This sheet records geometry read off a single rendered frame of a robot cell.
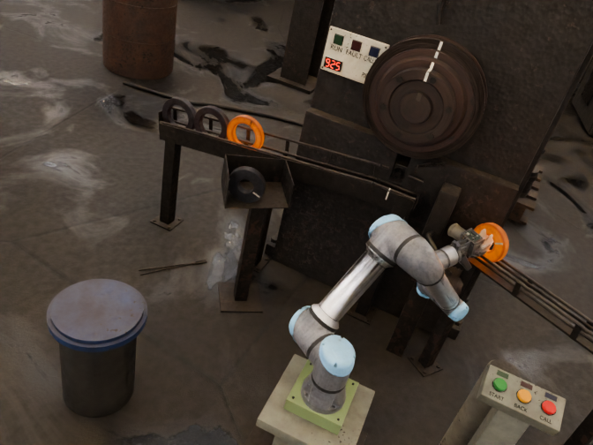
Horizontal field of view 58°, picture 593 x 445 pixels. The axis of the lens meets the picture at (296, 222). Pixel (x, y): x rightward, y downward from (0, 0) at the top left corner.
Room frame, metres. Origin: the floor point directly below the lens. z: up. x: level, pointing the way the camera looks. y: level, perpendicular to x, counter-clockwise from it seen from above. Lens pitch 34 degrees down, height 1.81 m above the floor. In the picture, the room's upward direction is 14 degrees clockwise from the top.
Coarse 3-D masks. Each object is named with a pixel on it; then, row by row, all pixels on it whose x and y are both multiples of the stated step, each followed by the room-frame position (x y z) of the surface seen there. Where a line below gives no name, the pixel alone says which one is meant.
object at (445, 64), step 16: (384, 64) 2.07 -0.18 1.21; (400, 64) 2.03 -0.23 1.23; (416, 64) 2.01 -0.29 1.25; (448, 64) 2.00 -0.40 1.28; (384, 80) 2.04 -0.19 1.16; (448, 80) 1.98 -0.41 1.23; (464, 80) 1.98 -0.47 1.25; (464, 96) 1.96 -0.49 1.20; (464, 112) 1.96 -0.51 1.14; (384, 128) 2.05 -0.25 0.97; (448, 128) 1.96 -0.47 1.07; (464, 128) 1.96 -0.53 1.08; (400, 144) 2.02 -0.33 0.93; (416, 144) 1.99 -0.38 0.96; (432, 144) 1.98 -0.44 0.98; (448, 144) 1.97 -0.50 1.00
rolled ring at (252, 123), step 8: (232, 120) 2.28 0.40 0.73; (240, 120) 2.26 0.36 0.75; (248, 120) 2.25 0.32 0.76; (256, 120) 2.27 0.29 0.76; (232, 128) 2.27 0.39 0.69; (256, 128) 2.24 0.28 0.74; (232, 136) 2.27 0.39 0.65; (256, 136) 2.24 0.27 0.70; (264, 136) 2.26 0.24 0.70; (256, 144) 2.24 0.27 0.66
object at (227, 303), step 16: (224, 160) 1.96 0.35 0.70; (240, 160) 1.99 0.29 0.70; (256, 160) 2.01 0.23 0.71; (272, 160) 2.03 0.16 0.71; (224, 176) 1.90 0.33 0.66; (272, 176) 2.04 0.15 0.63; (288, 176) 1.96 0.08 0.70; (224, 192) 1.84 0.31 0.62; (272, 192) 1.95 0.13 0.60; (288, 192) 1.91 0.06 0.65; (256, 208) 1.89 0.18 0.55; (288, 208) 1.86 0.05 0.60; (256, 224) 1.90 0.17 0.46; (256, 240) 1.90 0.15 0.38; (240, 256) 1.93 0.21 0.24; (240, 272) 1.89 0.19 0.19; (224, 288) 1.95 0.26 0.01; (240, 288) 1.89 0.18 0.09; (256, 288) 2.01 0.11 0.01; (224, 304) 1.85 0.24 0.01; (240, 304) 1.87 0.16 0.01; (256, 304) 1.90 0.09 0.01
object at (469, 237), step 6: (462, 234) 1.72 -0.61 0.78; (468, 234) 1.71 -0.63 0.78; (474, 234) 1.72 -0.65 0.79; (462, 240) 1.68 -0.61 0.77; (468, 240) 1.69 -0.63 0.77; (474, 240) 1.69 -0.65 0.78; (480, 240) 1.69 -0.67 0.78; (456, 246) 1.68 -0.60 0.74; (462, 246) 1.66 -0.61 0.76; (468, 246) 1.68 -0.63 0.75; (474, 246) 1.67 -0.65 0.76; (462, 252) 1.68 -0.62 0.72; (468, 252) 1.69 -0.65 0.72; (474, 252) 1.68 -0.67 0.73
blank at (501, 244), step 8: (480, 224) 1.83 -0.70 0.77; (488, 224) 1.80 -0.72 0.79; (496, 224) 1.81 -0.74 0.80; (488, 232) 1.79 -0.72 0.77; (496, 232) 1.77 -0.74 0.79; (504, 232) 1.77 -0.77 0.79; (496, 240) 1.76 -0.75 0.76; (504, 240) 1.74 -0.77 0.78; (496, 248) 1.74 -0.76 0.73; (504, 248) 1.73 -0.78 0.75; (488, 256) 1.75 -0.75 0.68; (496, 256) 1.73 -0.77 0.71; (504, 256) 1.73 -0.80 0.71
